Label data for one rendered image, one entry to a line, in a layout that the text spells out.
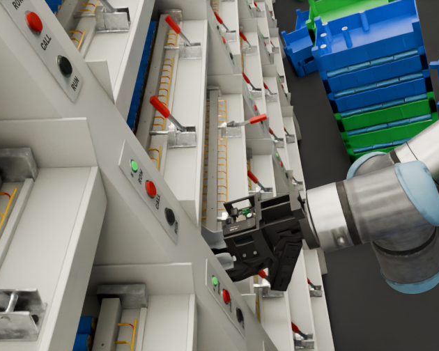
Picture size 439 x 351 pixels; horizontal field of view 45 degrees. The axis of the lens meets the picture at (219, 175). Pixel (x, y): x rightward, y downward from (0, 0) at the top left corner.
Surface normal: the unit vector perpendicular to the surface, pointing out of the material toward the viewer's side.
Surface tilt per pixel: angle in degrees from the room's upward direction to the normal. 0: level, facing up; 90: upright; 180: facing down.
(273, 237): 90
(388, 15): 90
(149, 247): 90
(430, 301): 0
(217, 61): 90
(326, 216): 39
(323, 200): 13
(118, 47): 22
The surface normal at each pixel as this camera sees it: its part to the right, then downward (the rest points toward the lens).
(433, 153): -0.45, 0.04
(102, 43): -0.04, -0.76
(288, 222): 0.00, 0.65
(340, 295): -0.40, -0.69
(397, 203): -0.24, 0.07
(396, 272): -0.49, 0.72
